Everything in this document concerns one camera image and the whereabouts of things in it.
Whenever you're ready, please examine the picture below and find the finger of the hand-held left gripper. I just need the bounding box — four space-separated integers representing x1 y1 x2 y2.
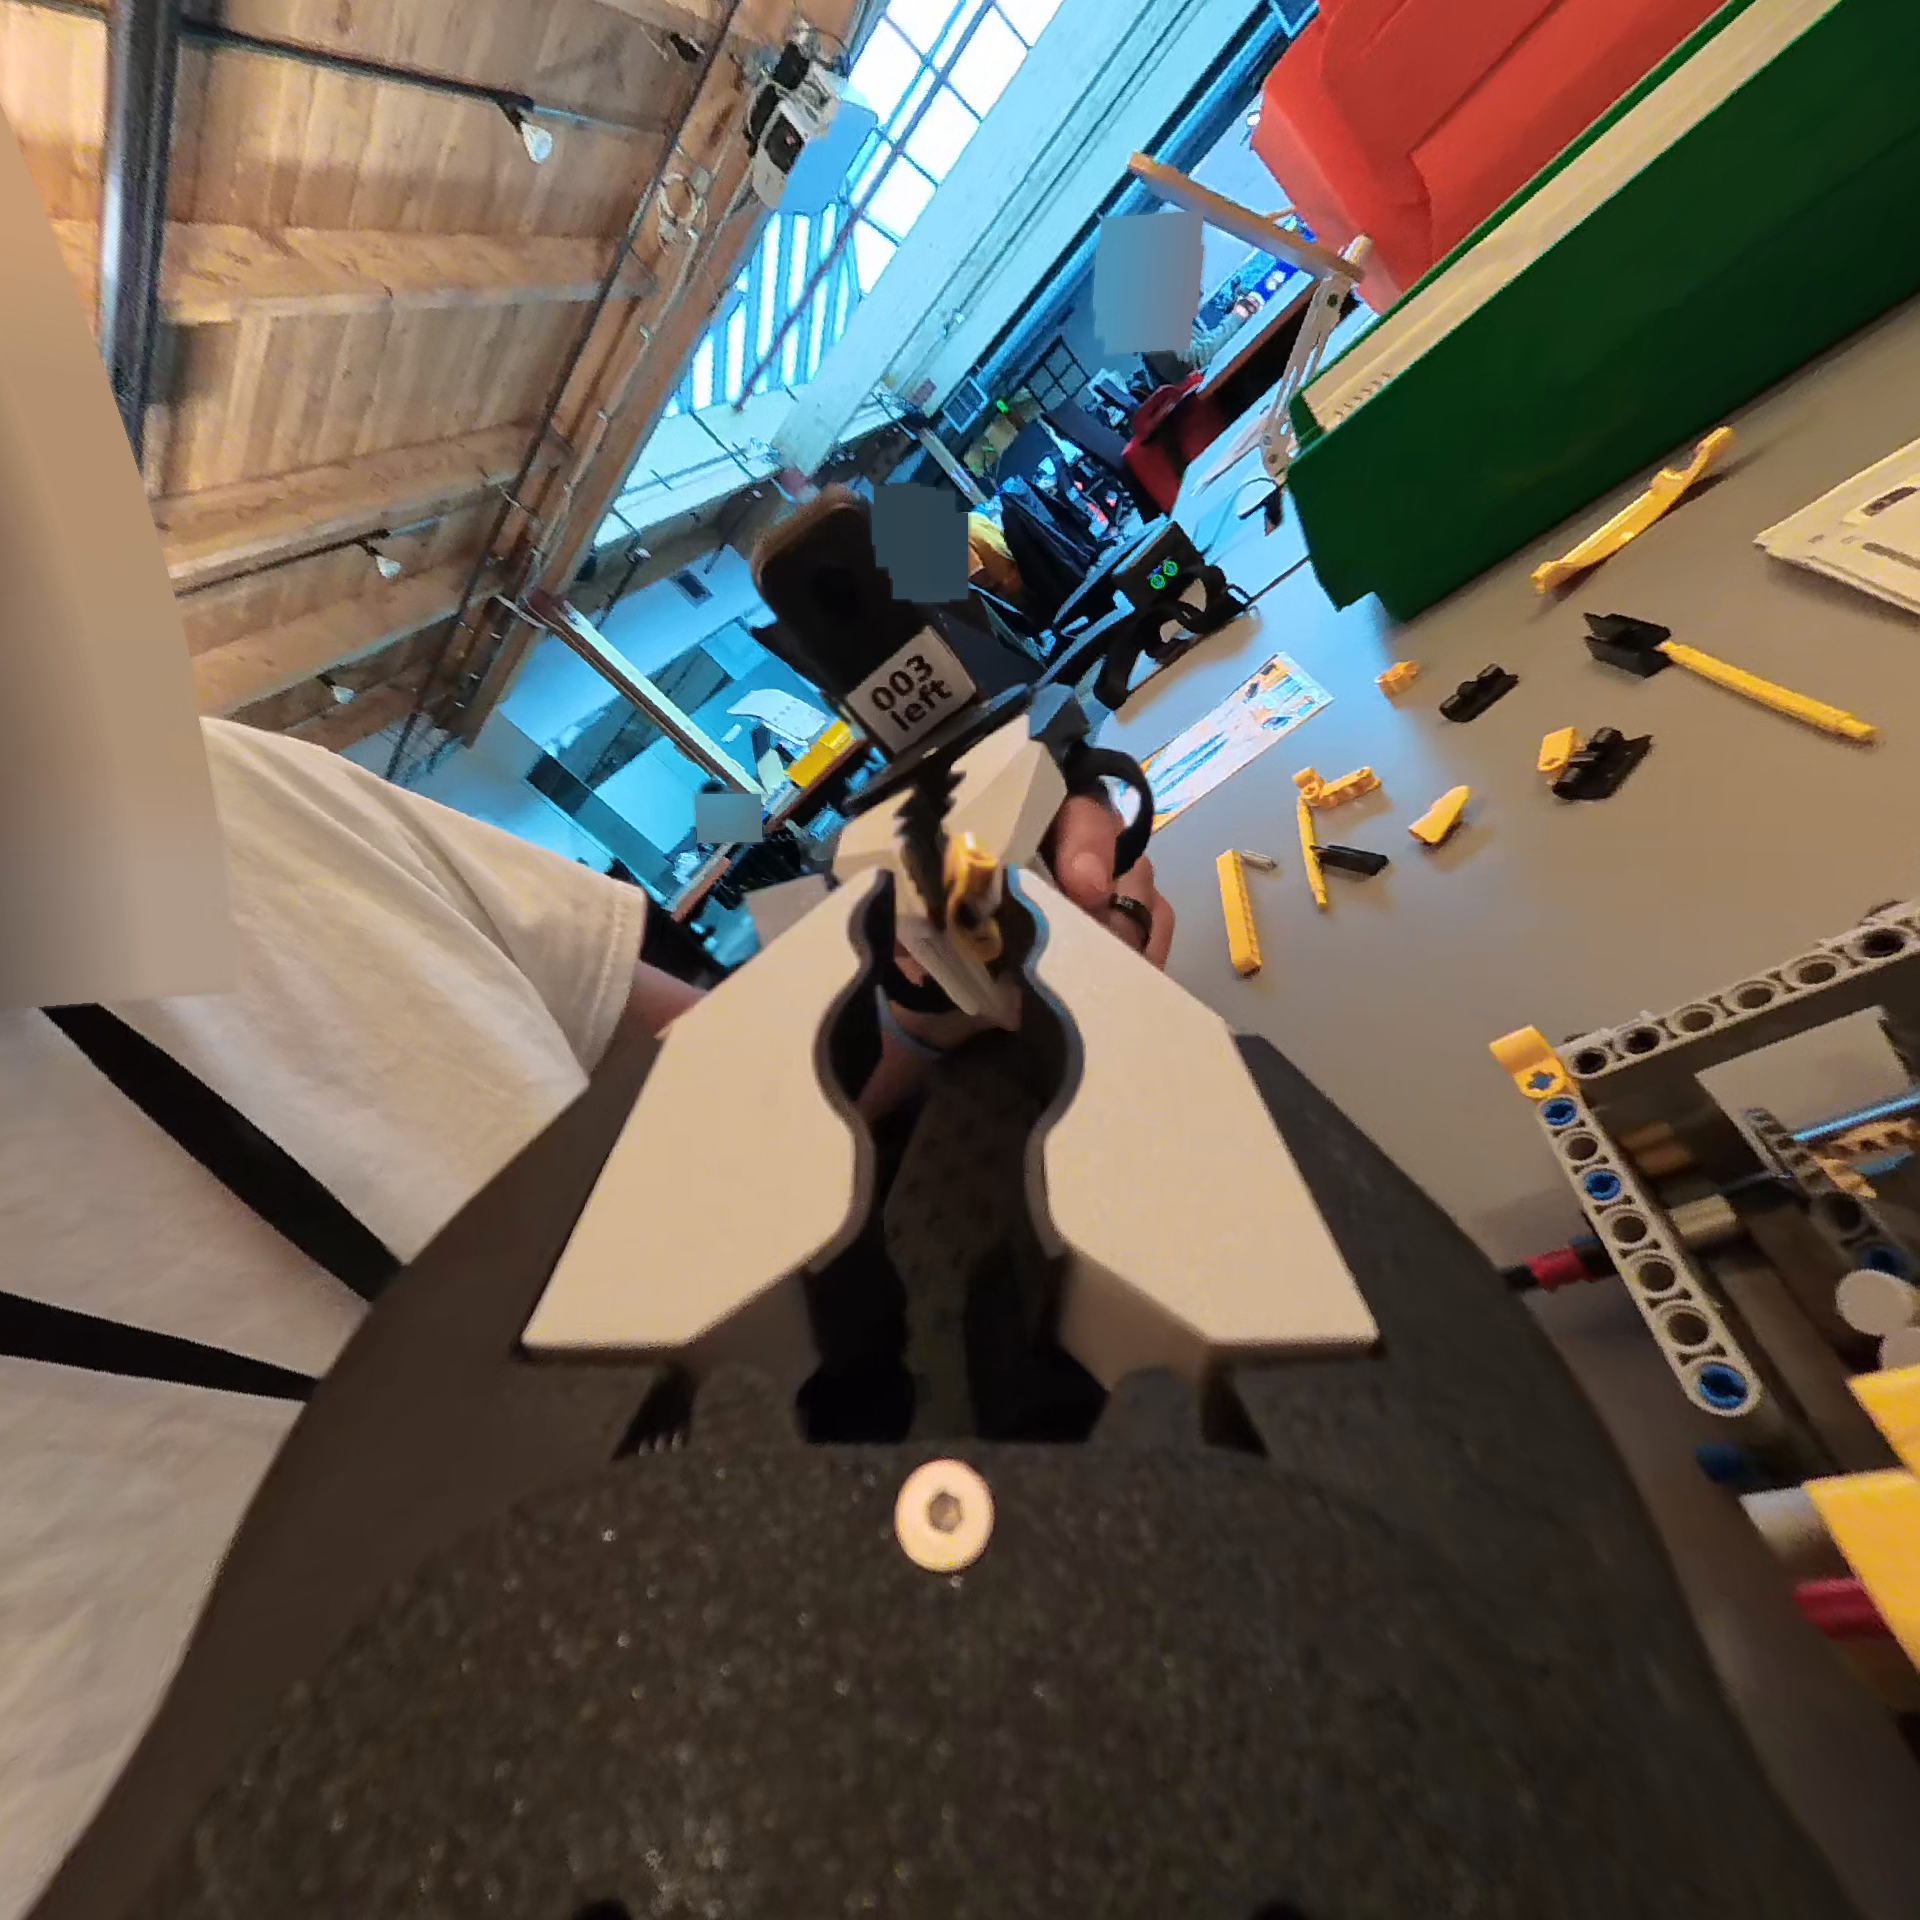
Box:
936 718 1064 879
829 809 924 901

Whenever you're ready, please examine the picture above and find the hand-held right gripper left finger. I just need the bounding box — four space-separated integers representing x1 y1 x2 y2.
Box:
521 867 893 1442

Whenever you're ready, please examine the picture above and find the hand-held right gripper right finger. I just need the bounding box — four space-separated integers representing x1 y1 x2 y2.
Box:
1019 870 1379 1441

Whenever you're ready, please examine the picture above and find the small yellow brick assembly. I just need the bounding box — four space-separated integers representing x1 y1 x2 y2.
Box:
897 834 1019 1030

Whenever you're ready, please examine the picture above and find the yellow black toy car model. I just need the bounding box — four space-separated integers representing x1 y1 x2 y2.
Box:
1488 898 1920 1713

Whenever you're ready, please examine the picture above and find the person's left hand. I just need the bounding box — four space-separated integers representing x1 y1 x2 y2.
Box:
1044 778 1176 972

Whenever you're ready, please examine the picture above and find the printed leaflet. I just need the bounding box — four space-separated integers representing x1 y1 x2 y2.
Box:
1139 652 1333 827

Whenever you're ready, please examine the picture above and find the black office chair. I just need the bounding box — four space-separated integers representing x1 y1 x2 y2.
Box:
995 419 1142 633

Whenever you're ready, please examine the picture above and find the black device with green lights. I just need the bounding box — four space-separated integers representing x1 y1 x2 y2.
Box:
1049 555 1246 707

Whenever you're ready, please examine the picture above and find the red office chair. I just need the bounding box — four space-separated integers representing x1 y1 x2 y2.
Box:
1121 372 1209 514

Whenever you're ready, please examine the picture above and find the yellow curved panel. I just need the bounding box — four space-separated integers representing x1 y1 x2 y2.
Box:
1530 426 1734 594

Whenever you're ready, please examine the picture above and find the green plastic bin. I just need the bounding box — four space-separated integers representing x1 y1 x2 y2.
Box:
1287 0 1920 622

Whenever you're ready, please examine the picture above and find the long yellow rod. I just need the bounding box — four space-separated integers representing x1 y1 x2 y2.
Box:
1658 635 1877 744

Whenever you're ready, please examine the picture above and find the red plastic bin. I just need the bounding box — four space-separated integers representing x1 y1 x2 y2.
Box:
1252 0 1725 310

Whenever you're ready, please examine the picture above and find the open instruction booklet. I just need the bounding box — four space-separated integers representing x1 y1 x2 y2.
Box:
1755 441 1920 619

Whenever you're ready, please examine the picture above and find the white ceiling camera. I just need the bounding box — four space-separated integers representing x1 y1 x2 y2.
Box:
744 36 846 210

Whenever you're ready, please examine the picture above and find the black lanyard strap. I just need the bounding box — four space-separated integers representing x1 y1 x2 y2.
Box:
0 1001 406 1404

